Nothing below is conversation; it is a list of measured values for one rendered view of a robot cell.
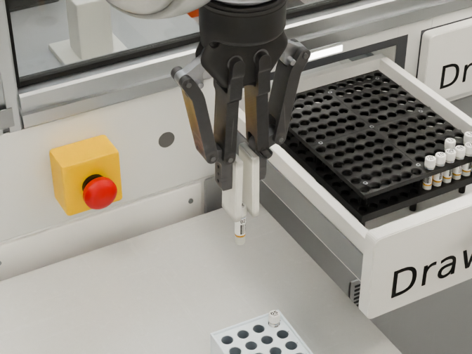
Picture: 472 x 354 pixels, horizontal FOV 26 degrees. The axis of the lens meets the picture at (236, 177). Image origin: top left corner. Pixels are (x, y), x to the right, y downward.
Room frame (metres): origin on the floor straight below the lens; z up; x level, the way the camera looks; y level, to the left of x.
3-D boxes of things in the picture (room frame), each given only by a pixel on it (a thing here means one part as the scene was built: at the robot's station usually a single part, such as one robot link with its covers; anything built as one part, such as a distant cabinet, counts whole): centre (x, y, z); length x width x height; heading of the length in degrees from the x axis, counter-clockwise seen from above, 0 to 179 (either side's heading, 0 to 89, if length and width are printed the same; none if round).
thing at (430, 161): (0.96, -0.22, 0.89); 0.01 x 0.01 x 0.05
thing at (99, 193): (0.95, 0.16, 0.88); 0.04 x 0.03 x 0.04; 119
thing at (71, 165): (0.98, 0.17, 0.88); 0.07 x 0.05 x 0.07; 119
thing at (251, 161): (0.80, -0.01, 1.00); 0.03 x 0.01 x 0.07; 27
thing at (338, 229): (1.05, -0.16, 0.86); 0.40 x 0.26 x 0.06; 29
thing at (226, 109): (0.79, 0.01, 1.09); 0.04 x 0.01 x 0.11; 27
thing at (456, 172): (0.98, -0.26, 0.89); 0.01 x 0.01 x 0.05
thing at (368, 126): (1.04, -0.16, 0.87); 0.22 x 0.18 x 0.06; 29
